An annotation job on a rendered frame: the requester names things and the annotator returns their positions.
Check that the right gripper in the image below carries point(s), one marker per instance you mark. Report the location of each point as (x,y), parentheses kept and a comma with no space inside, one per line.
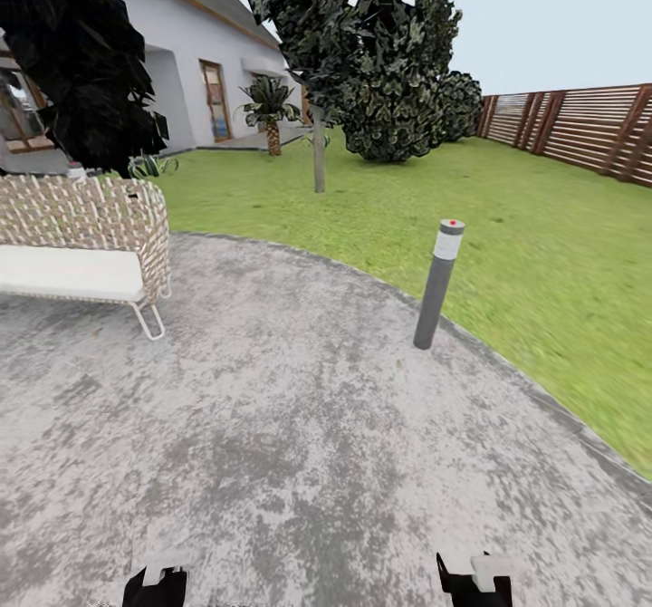
(465,593)

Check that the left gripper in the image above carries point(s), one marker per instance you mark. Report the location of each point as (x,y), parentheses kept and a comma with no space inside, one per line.
(170,592)

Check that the bush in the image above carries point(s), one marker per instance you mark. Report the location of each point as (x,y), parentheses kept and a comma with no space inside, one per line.
(270,105)
(462,102)
(441,134)
(395,119)
(149,163)

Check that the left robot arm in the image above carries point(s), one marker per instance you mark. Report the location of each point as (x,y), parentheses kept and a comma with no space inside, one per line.
(160,585)

